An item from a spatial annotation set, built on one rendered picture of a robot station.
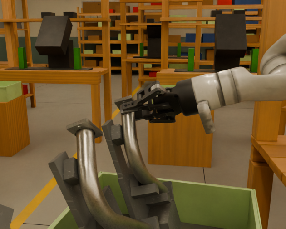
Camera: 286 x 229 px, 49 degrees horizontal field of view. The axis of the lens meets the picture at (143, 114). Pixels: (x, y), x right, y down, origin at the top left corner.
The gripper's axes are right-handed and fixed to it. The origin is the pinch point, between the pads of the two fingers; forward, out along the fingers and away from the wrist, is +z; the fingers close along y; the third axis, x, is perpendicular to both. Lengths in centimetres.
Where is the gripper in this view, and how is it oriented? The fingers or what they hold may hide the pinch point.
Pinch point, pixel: (131, 112)
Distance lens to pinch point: 67.7
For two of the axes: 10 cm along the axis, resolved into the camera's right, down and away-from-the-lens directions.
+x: 0.8, 8.4, -5.4
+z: -9.4, 2.4, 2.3
